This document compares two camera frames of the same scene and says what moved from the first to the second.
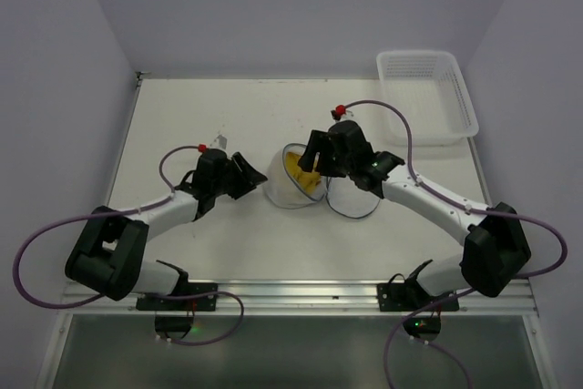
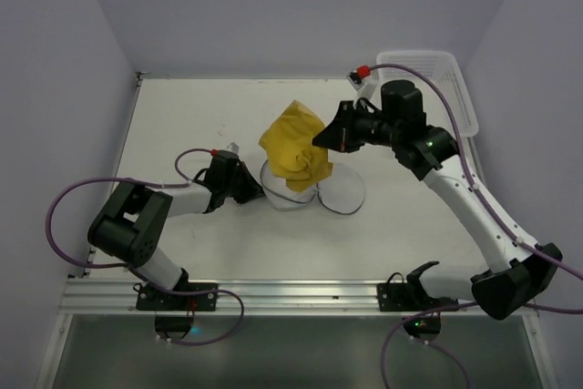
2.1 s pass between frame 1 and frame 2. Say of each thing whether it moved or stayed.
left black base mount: stayed
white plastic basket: stayed
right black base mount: stayed
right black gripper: moved
